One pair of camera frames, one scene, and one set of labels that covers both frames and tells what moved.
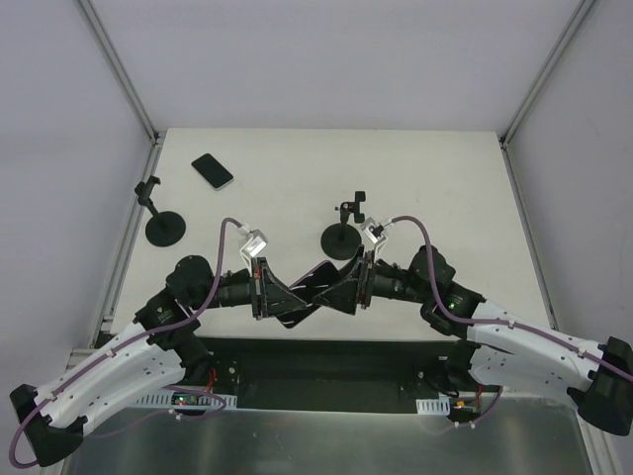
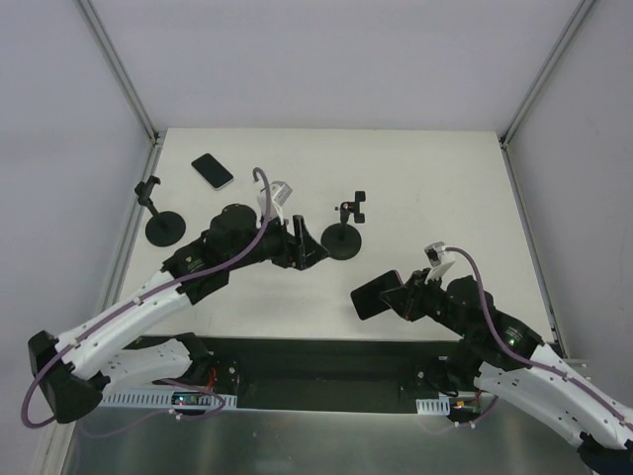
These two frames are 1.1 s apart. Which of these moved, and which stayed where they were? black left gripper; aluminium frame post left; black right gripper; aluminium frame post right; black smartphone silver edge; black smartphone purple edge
Moved: black left gripper; black right gripper; black smartphone purple edge
Stayed: aluminium frame post left; aluminium frame post right; black smartphone silver edge
